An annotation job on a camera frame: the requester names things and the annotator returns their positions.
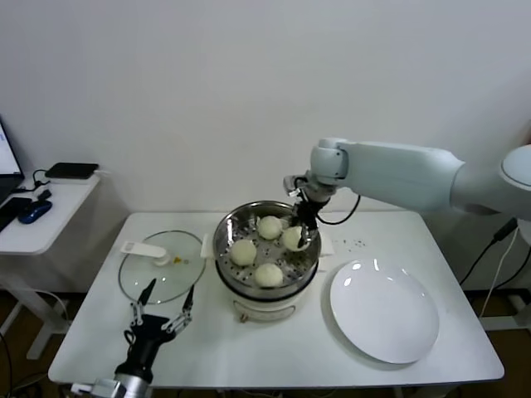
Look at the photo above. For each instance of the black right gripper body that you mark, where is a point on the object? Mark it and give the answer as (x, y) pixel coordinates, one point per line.
(308, 211)

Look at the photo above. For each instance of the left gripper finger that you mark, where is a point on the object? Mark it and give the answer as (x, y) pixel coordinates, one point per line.
(142, 304)
(184, 313)

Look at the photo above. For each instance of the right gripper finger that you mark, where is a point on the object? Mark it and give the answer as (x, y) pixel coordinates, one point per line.
(308, 237)
(295, 218)

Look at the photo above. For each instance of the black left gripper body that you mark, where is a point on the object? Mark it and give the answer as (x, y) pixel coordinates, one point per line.
(147, 340)

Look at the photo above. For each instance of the white steamed baozi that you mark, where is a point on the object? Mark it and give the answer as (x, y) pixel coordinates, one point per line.
(290, 239)
(243, 253)
(269, 275)
(269, 227)

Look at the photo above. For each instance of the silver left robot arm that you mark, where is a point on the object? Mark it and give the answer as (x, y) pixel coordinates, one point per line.
(137, 385)

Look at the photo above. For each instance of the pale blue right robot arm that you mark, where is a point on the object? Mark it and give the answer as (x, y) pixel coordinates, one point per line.
(394, 166)

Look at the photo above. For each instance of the stainless steel steamer basket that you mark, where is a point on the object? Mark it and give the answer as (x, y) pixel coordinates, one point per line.
(222, 248)

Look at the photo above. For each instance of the scattered dark crumbs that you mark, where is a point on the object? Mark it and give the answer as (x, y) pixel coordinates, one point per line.
(350, 244)

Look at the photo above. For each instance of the white electric cooker base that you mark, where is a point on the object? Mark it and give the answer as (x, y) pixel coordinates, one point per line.
(265, 311)

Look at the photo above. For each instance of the large white plate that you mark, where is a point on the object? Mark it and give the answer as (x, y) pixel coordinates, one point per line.
(381, 311)

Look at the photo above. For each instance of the white side desk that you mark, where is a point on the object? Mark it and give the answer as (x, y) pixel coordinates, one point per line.
(62, 215)

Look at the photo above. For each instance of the blue computer mouse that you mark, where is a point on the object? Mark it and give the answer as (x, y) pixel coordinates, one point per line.
(35, 212)

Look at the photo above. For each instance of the flat black box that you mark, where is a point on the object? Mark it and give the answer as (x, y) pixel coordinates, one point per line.
(72, 170)

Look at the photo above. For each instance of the black phone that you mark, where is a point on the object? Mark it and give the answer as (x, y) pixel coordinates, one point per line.
(12, 209)

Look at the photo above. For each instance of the black laptop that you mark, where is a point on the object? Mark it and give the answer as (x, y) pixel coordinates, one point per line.
(6, 157)

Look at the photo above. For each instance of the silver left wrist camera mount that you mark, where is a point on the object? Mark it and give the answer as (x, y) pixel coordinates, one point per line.
(103, 387)

